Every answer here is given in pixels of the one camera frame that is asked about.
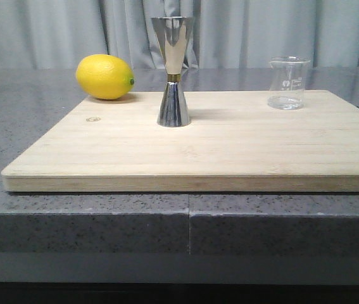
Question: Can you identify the steel double jigger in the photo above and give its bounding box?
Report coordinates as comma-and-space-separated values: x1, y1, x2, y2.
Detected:
151, 16, 193, 127

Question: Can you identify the clear glass beaker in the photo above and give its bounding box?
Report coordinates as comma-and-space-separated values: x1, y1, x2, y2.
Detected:
267, 56, 311, 110

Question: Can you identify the wooden cutting board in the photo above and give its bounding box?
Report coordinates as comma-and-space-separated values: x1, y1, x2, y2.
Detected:
1, 90, 359, 192

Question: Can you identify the yellow lemon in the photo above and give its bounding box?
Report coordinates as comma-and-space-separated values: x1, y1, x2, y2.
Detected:
75, 54, 135, 100

